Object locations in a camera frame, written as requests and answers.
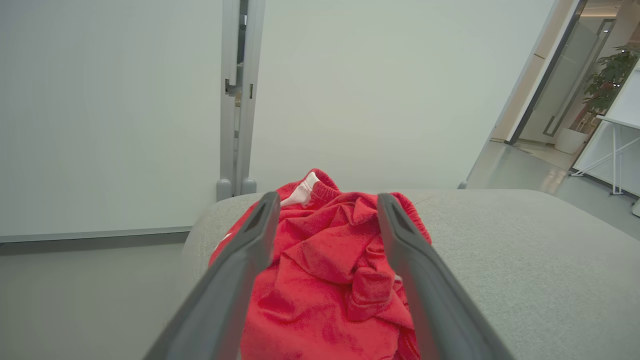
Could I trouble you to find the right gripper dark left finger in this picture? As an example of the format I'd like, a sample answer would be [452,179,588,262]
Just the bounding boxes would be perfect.
[143,191,282,360]

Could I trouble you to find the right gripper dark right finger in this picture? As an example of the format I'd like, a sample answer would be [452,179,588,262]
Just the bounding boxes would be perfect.
[377,192,515,360]

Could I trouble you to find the red and white shirt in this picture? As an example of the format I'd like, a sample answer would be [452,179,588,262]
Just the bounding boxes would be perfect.
[208,168,433,360]

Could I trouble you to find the grey fabric sofa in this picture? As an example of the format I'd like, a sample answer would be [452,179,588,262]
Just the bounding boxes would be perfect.
[181,188,640,360]

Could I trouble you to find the white plant pot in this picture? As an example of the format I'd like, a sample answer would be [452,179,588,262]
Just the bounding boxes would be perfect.
[554,127,592,155]

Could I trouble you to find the white folding table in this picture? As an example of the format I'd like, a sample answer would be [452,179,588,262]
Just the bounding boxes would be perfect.
[569,60,640,197]

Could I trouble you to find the green potted plant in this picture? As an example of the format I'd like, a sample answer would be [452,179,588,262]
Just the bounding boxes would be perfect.
[574,44,640,133]

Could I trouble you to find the grey partition bottom rail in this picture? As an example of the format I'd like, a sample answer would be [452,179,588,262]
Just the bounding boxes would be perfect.
[0,226,194,245]

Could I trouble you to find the glass door dark frame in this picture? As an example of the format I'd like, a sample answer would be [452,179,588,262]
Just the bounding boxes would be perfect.
[504,0,617,147]

